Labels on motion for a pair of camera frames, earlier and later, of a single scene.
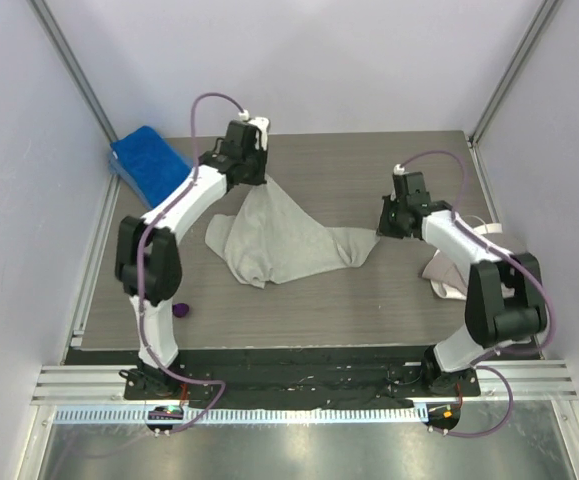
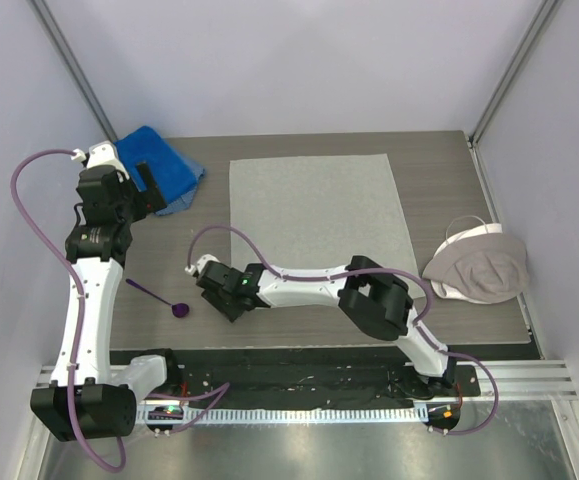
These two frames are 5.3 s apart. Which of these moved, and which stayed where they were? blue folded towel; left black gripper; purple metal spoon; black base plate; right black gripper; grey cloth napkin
Moved: grey cloth napkin; left black gripper; right black gripper
Stayed: blue folded towel; black base plate; purple metal spoon
